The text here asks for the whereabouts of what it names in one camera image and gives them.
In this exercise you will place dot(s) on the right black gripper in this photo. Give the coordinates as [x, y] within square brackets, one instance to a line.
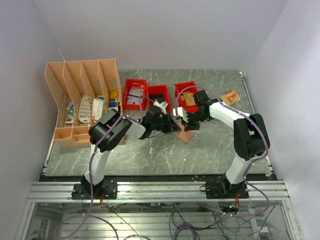
[188, 126]

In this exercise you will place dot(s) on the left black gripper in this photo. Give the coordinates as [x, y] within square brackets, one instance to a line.
[171, 125]

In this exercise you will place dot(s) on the brown leather card holder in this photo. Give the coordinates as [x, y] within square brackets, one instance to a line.
[183, 135]

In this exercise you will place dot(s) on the gold cards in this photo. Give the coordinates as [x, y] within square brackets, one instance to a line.
[188, 99]

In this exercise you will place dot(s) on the red plastic bin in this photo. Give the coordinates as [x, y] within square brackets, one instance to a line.
[186, 87]
[158, 93]
[136, 83]

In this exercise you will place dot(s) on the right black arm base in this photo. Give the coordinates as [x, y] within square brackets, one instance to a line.
[222, 189]

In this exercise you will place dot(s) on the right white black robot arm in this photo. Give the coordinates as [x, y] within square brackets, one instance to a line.
[250, 141]

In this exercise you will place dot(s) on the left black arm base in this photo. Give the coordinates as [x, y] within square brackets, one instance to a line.
[106, 189]

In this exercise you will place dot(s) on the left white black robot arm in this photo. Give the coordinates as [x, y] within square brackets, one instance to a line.
[105, 134]

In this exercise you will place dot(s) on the white black cards stack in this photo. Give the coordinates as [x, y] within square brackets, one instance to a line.
[133, 96]

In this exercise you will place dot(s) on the orange spiral notepad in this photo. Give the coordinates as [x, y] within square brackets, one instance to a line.
[230, 97]

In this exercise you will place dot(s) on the yellow round object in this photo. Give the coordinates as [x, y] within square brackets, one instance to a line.
[113, 95]

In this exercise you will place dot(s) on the white green box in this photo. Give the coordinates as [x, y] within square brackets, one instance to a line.
[98, 108]

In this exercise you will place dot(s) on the white oval package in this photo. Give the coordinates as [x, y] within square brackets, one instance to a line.
[84, 110]

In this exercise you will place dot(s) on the pink mesh desk organizer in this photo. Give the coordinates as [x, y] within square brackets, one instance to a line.
[74, 86]

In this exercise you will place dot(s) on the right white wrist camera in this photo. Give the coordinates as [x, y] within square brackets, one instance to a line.
[181, 113]

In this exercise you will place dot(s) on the aluminium frame rails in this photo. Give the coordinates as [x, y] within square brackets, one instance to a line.
[156, 189]

